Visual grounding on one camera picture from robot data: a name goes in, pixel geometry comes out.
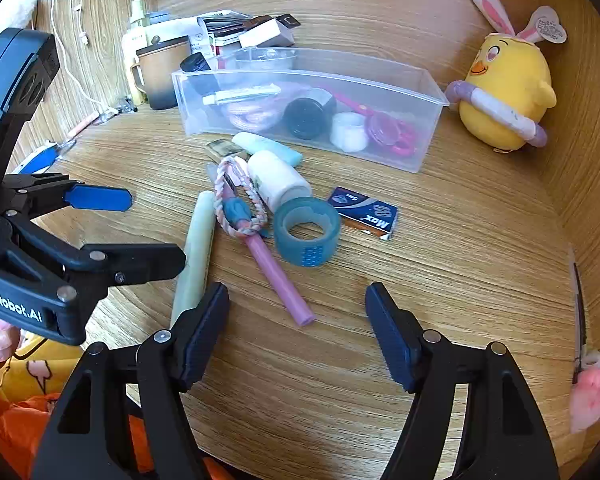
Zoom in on pink rope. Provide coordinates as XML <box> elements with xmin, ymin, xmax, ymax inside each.
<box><xmin>225</xmin><ymin>87</ymin><xmax>306</xmax><ymax>131</ymax></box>

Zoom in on thin black stick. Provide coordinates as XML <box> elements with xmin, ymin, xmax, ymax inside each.
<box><xmin>569</xmin><ymin>247</ymin><xmax>590</xmax><ymax>386</ymax></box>

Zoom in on small clear perfume bottle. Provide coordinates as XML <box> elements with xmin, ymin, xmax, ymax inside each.
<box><xmin>205</xmin><ymin>140</ymin><xmax>248</xmax><ymax>160</ymax></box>

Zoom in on pink and teal pen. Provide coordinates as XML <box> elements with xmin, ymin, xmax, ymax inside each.
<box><xmin>207</xmin><ymin>160</ymin><xmax>315</xmax><ymax>327</ymax></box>

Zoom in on white pill bottle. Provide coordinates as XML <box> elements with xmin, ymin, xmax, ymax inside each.
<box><xmin>247</xmin><ymin>150</ymin><xmax>312</xmax><ymax>208</ymax></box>

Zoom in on purple spray bottle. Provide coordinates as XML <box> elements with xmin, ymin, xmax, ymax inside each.
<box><xmin>282</xmin><ymin>89</ymin><xmax>338</xmax><ymax>141</ymax></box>

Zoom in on white paper stack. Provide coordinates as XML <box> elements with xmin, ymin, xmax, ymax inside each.
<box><xmin>121</xmin><ymin>15</ymin><xmax>216</xmax><ymax>61</ymax></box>

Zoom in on teal tape roll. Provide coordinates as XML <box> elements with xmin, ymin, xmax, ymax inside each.
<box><xmin>273</xmin><ymin>197</ymin><xmax>342</xmax><ymax>267</ymax></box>

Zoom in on teal and white tube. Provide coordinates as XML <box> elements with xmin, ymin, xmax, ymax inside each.
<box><xmin>231</xmin><ymin>131</ymin><xmax>303</xmax><ymax>167</ymax></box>

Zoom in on white cardboard box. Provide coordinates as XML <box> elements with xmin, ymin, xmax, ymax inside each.
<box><xmin>238</xmin><ymin>18</ymin><xmax>295</xmax><ymax>50</ymax></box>

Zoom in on brown lidded mug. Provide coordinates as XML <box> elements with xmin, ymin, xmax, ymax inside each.
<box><xmin>130</xmin><ymin>35</ymin><xmax>193</xmax><ymax>111</ymax></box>

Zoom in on white bandage roll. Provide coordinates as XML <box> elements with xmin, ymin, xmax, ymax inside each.
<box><xmin>330</xmin><ymin>112</ymin><xmax>370</xmax><ymax>152</ymax></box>

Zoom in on clear plastic storage box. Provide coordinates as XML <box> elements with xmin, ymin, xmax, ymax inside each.
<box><xmin>171</xmin><ymin>46</ymin><xmax>451</xmax><ymax>175</ymax></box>

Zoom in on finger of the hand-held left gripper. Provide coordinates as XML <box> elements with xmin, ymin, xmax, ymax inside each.
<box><xmin>65</xmin><ymin>242</ymin><xmax>187</xmax><ymax>287</ymax></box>
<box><xmin>7</xmin><ymin>173</ymin><xmax>132</xmax><ymax>218</ymax></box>

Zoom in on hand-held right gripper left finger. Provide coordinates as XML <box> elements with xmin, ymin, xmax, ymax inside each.
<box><xmin>32</xmin><ymin>281</ymin><xmax>231</xmax><ymax>480</ymax></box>

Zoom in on pink paw toy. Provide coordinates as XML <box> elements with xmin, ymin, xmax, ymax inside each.
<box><xmin>569</xmin><ymin>350</ymin><xmax>600</xmax><ymax>435</ymax></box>

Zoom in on braided pastel bracelet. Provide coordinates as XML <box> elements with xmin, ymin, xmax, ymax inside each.
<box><xmin>212</xmin><ymin>156</ymin><xmax>271</xmax><ymax>238</ymax></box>

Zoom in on stack of books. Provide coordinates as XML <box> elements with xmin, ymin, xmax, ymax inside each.
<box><xmin>200</xmin><ymin>9</ymin><xmax>261</xmax><ymax>56</ymax></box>

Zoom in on yellow printed clothing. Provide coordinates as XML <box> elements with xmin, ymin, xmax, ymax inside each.
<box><xmin>0</xmin><ymin>320</ymin><xmax>88</xmax><ymax>403</ymax></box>

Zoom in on pale green tube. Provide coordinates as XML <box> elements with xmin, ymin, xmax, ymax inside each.
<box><xmin>170</xmin><ymin>190</ymin><xmax>217</xmax><ymax>328</ymax></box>

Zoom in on orange cloth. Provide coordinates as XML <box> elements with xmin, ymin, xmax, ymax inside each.
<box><xmin>0</xmin><ymin>375</ymin><xmax>231</xmax><ymax>480</ymax></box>

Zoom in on white cable with plug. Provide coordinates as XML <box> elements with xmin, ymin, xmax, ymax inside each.
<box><xmin>30</xmin><ymin>0</ymin><xmax>91</xmax><ymax>46</ymax></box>

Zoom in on pink scissors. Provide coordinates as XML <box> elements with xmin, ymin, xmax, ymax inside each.
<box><xmin>325</xmin><ymin>87</ymin><xmax>418</xmax><ymax>156</ymax></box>

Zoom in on long white cable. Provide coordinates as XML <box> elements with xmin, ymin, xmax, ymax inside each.
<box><xmin>45</xmin><ymin>0</ymin><xmax>113</xmax><ymax>113</ymax></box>

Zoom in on small blue cardboard box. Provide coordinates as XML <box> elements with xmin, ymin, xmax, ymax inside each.
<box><xmin>328</xmin><ymin>186</ymin><xmax>400</xmax><ymax>242</ymax></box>

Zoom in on yellow chick plush toy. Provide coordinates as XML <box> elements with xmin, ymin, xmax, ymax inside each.
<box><xmin>445</xmin><ymin>0</ymin><xmax>568</xmax><ymax>153</ymax></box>

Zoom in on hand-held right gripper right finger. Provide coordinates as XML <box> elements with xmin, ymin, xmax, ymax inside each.
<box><xmin>364</xmin><ymin>282</ymin><xmax>561</xmax><ymax>480</ymax></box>

